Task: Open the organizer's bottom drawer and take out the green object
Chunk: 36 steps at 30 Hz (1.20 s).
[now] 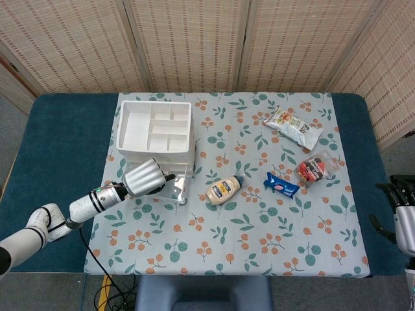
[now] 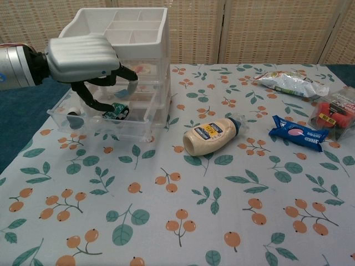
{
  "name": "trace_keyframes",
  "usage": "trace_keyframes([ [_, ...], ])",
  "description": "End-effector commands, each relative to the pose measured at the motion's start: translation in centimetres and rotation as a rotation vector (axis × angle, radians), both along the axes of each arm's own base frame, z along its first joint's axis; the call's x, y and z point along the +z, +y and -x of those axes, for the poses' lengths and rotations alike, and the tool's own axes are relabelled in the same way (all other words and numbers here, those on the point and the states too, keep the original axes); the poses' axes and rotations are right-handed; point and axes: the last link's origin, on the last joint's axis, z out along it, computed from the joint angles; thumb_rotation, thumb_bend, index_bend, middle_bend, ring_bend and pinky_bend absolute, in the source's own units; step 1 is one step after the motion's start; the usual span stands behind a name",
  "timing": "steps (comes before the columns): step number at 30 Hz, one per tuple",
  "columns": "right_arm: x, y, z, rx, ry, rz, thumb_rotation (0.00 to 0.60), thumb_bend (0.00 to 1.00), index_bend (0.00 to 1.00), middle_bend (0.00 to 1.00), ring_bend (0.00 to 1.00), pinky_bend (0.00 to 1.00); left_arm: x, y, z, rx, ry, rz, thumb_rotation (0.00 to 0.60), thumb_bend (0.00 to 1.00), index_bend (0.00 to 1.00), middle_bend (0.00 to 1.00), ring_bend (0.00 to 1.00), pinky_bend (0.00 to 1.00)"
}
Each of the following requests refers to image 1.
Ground floral print tablecloth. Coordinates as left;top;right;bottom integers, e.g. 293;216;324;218
83;92;371;278

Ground clear plastic storage bin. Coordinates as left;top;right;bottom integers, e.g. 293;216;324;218
128;161;191;205

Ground black floor cables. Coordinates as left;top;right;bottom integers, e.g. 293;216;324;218
93;275;137;311

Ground silver snack bag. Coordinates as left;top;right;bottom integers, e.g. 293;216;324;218
262;106;325;150

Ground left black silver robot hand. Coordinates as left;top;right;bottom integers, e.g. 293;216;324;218
121;157;176;198

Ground bamboo folding screen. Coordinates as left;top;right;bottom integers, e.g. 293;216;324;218
0;0;415;152

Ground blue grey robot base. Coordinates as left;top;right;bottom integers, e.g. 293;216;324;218
134;275;275;311

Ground white drawer organizer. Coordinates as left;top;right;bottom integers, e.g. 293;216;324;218
115;99;198;179

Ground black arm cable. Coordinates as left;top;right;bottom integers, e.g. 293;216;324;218
77;226;114;286

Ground clear pack of red snacks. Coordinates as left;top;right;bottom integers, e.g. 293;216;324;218
294;150;345;189

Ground teal fabric table cover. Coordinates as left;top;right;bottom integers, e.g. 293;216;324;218
0;93;406;275

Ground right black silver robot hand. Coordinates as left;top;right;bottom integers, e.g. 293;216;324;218
368;183;415;255

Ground mayonnaise squeeze bottle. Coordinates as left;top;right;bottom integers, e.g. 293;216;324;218
204;174;244;207

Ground blue snack packet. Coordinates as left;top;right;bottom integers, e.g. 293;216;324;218
263;171;301;199

